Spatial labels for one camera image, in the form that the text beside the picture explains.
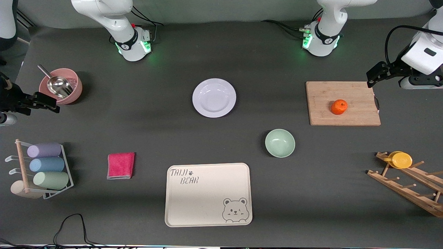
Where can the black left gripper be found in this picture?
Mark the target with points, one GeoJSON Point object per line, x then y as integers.
{"type": "Point", "coordinates": [396, 68]}

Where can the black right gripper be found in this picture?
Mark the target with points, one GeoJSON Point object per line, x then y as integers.
{"type": "Point", "coordinates": [11, 98]}

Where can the orange fruit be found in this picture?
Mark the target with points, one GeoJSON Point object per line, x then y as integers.
{"type": "Point", "coordinates": [339, 107]}

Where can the white round plate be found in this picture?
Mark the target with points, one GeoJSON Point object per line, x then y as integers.
{"type": "Point", "coordinates": [214, 98]}

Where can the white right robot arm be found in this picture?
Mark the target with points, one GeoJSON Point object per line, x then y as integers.
{"type": "Point", "coordinates": [104, 14]}

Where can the metal scoop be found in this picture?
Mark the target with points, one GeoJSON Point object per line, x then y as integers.
{"type": "Point", "coordinates": [60, 86]}

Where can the pink bowl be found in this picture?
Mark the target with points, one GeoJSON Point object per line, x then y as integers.
{"type": "Point", "coordinates": [76, 91]}

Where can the purple cup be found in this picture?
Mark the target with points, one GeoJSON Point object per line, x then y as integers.
{"type": "Point", "coordinates": [44, 150]}

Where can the blue cup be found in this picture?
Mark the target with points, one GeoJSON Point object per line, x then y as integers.
{"type": "Point", "coordinates": [46, 164]}

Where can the wooden cutting board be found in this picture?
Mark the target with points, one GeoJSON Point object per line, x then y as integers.
{"type": "Point", "coordinates": [322, 103]}

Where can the green cup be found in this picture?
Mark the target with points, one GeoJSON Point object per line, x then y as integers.
{"type": "Point", "coordinates": [51, 180]}

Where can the beige cup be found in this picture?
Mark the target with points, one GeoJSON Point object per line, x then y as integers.
{"type": "Point", "coordinates": [17, 188]}

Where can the yellow mug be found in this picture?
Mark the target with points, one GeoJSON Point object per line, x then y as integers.
{"type": "Point", "coordinates": [401, 160]}

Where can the pink folded cloth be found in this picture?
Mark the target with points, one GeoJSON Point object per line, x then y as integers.
{"type": "Point", "coordinates": [121, 165]}

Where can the light green bowl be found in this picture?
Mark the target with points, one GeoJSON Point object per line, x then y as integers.
{"type": "Point", "coordinates": [280, 143]}

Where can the wooden peg mug rack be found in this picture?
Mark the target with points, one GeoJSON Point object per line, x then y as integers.
{"type": "Point", "coordinates": [408, 193]}

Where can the beige bear print tray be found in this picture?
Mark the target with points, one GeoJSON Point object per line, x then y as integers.
{"type": "Point", "coordinates": [204, 197]}

